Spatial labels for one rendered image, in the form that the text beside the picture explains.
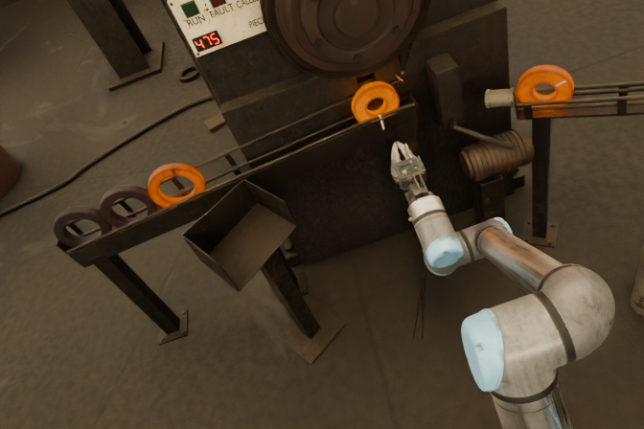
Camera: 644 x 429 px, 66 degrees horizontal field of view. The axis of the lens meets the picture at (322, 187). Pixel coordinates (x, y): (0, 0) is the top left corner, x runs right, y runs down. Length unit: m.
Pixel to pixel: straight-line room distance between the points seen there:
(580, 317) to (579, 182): 1.52
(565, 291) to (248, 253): 0.97
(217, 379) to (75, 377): 0.69
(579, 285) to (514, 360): 0.16
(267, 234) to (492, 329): 0.90
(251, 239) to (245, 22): 0.66
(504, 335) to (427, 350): 1.09
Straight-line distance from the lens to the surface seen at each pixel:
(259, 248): 1.55
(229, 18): 1.55
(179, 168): 1.70
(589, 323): 0.87
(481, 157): 1.71
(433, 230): 1.27
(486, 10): 1.75
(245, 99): 1.67
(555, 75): 1.61
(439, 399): 1.84
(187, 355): 2.24
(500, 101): 1.67
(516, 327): 0.84
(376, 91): 1.62
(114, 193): 1.78
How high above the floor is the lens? 1.71
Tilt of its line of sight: 43 degrees down
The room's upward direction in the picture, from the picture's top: 23 degrees counter-clockwise
